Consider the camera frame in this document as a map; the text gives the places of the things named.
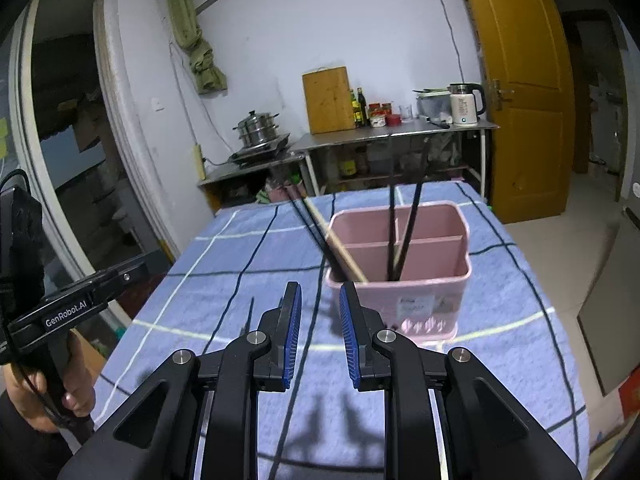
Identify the yellow wooden door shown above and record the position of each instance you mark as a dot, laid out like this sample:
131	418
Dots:
525	85

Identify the steel steamer pot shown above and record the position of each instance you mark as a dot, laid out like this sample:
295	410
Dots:
257	130

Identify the tall metal table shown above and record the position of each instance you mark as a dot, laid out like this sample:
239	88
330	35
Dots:
350	137

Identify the person's left hand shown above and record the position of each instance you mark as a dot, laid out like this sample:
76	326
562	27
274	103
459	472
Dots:
75	375

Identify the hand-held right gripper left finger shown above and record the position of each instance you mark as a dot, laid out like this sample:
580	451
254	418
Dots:
292	340

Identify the blue plaid tablecloth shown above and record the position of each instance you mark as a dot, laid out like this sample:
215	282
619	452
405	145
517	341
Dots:
515	340

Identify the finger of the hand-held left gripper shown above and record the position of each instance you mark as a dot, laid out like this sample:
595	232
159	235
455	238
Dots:
127	277

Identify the white wall switch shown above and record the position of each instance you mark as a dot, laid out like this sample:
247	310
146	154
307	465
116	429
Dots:
158	104

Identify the wooden cutting board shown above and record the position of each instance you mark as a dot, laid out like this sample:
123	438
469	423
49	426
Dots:
327	102

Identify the light wooden chopstick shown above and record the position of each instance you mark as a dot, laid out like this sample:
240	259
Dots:
350	260
397	259

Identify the green tied curtain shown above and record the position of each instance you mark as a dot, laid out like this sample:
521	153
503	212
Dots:
200	60

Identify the white sliding door frame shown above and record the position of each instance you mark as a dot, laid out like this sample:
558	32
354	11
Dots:
117	135

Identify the grey refrigerator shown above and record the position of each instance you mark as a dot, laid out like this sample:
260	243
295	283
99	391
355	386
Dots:
632	135

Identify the yellow bottle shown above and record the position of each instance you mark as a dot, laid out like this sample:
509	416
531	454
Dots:
347	167

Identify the pink plastic utensil basket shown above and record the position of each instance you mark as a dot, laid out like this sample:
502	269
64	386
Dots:
435	285

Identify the cream power strip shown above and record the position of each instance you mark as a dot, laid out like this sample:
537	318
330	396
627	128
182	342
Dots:
199	162

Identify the red round container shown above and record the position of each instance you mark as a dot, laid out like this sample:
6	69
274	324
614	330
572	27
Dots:
394	120

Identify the red lidded jar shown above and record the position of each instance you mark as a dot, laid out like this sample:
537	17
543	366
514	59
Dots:
377	117

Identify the grey flat board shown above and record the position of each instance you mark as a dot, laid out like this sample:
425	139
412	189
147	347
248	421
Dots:
612	310

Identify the clear glass cup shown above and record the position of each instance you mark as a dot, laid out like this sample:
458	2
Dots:
405	115

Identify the dark sauce bottle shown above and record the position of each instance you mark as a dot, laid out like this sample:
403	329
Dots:
361	107

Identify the low metal table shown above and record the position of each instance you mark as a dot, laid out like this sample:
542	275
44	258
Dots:
235	172

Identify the white electric kettle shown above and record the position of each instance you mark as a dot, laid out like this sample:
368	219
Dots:
462	107

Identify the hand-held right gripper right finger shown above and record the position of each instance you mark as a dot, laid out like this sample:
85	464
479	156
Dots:
348	340

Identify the green oil bottle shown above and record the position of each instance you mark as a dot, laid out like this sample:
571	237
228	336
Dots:
354	110

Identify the person's left forearm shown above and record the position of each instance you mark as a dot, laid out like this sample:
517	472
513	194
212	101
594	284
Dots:
25	445

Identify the white rice cooker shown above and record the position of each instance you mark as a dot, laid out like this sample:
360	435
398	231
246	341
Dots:
432	106

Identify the black induction cooker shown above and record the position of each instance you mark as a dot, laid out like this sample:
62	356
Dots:
260	152

